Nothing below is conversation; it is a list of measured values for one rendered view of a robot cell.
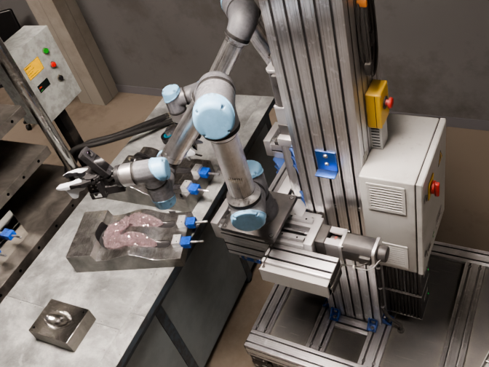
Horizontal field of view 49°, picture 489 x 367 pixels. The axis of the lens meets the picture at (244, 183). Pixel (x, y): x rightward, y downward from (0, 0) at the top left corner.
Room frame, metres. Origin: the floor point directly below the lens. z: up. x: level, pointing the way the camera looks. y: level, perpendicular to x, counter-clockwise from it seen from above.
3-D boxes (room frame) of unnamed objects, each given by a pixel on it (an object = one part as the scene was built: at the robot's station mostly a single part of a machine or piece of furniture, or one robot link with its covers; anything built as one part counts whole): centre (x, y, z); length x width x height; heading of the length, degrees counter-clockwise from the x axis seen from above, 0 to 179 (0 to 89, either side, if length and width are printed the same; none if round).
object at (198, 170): (1.91, 0.15, 0.89); 0.13 x 0.05 x 0.05; 54
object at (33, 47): (2.62, 0.84, 0.74); 0.30 x 0.22 x 1.47; 144
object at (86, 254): (1.70, 0.54, 0.86); 0.50 x 0.26 x 0.11; 71
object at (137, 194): (2.03, 0.40, 0.87); 0.50 x 0.26 x 0.14; 54
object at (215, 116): (1.29, 0.01, 1.41); 0.15 x 0.12 x 0.55; 167
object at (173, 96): (1.93, 0.16, 1.31); 0.09 x 0.08 x 0.11; 92
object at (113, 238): (1.70, 0.53, 0.90); 0.26 x 0.18 x 0.08; 71
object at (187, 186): (1.83, 0.21, 0.89); 0.13 x 0.05 x 0.05; 54
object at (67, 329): (1.37, 0.85, 0.84); 0.20 x 0.15 x 0.07; 54
